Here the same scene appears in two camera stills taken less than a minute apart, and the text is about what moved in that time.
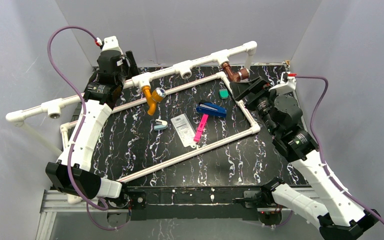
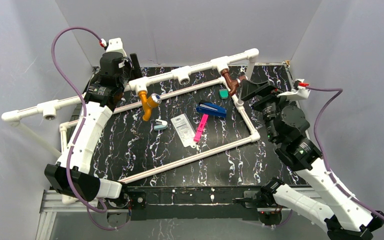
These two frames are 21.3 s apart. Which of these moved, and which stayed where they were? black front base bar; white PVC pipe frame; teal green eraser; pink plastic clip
Moved: white PVC pipe frame
Stayed: pink plastic clip; teal green eraser; black front base bar
